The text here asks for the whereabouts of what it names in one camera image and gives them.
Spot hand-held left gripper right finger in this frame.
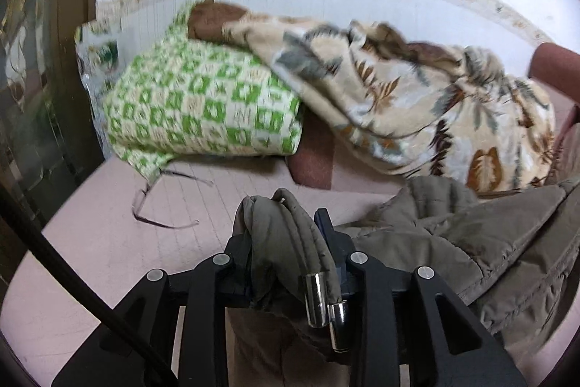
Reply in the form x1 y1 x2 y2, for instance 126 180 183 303
315 208 529 387

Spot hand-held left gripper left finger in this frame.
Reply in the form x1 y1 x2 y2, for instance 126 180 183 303
52 233 254 387

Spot olive quilted jacket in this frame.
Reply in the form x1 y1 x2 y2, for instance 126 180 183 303
224 175 580 387

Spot pink quilted bed mat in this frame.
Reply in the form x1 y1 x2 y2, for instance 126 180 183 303
0 158 580 387

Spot leaf print fleece blanket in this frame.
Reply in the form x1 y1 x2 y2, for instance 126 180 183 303
222 17 558 193

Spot green checkered pillow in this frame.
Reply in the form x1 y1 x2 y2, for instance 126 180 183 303
102 1 304 181

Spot clear printed plastic bag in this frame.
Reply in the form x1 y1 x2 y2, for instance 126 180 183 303
75 22 123 134

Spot brown cloth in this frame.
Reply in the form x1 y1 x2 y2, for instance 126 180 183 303
188 0 254 48

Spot wooden door with glass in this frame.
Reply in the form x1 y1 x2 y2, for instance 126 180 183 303
0 0 107 229

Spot thin frame eyeglasses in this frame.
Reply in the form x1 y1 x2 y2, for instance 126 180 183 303
131 169 215 230

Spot black cable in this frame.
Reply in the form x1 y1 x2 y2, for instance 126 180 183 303
0 185 179 387

